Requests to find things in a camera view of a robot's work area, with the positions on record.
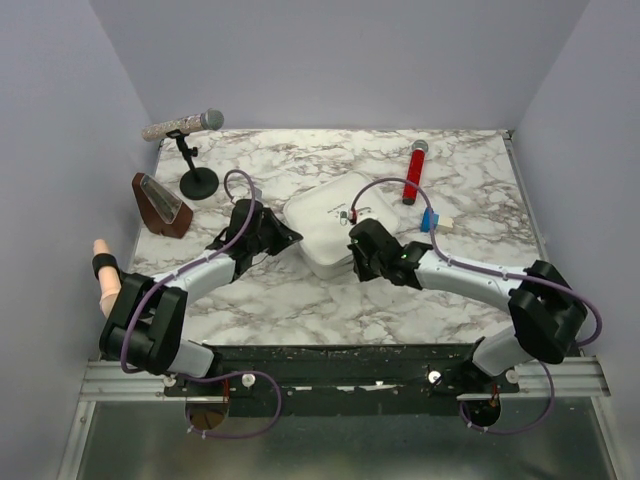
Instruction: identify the black microphone stand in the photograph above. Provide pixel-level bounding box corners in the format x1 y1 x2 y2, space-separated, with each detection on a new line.
166 129 219 201

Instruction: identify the black mounting base rail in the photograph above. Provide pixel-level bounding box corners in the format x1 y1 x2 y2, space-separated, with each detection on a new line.
164 344 519 419

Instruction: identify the grey medicine kit box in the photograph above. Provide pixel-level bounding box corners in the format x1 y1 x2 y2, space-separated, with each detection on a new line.
283 171 401 280

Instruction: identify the pink toy microphone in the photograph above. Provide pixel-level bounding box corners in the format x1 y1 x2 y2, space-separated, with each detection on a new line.
92 239 121 318

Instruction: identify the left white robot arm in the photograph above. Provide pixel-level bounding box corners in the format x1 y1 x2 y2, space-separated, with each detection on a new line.
99 199 303 395

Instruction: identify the blue toy block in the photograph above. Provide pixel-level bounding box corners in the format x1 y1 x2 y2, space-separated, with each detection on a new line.
420 210 454 233

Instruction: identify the red glitter microphone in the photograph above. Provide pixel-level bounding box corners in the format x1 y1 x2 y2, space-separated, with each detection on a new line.
402 140 429 205

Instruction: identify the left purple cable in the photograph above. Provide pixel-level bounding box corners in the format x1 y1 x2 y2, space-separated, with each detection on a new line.
119 169 283 441

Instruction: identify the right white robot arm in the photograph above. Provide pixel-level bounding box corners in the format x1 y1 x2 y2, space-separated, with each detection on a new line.
348 219 587 392

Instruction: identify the brown metronome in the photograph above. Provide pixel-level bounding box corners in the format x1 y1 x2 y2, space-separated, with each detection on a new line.
131 172 193 239

